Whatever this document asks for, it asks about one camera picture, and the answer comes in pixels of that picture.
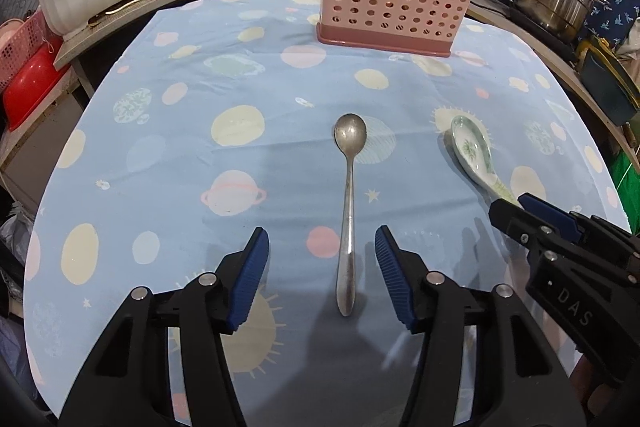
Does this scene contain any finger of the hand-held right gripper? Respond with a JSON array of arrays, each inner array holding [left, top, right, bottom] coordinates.
[[488, 199, 640, 284], [517, 192, 640, 260]]

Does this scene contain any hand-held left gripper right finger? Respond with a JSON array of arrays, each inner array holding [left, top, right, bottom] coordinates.
[[374, 225, 587, 427]]

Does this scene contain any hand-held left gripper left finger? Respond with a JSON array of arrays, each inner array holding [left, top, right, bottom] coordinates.
[[59, 227, 271, 427]]

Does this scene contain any white ceramic soup spoon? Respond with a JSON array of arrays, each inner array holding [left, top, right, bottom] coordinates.
[[448, 114, 524, 208]]

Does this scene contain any long metal spoon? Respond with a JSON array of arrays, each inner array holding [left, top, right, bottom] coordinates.
[[332, 113, 369, 318]]

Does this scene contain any green mesh bag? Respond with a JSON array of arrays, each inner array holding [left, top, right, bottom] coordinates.
[[611, 146, 640, 230]]

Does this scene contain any dark box yellow edge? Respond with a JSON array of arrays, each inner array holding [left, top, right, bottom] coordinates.
[[574, 34, 640, 124]]

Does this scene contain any black induction cooker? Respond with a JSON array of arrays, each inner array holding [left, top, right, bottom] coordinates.
[[506, 4, 582, 59]]

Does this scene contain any grey plastic bag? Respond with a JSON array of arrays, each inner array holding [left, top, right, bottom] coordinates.
[[0, 201, 40, 313]]

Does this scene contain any red plastic basin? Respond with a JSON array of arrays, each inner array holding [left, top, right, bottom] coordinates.
[[2, 51, 72, 134]]

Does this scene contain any pink plastic basket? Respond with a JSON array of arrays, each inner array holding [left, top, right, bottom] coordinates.
[[0, 11, 66, 94]]

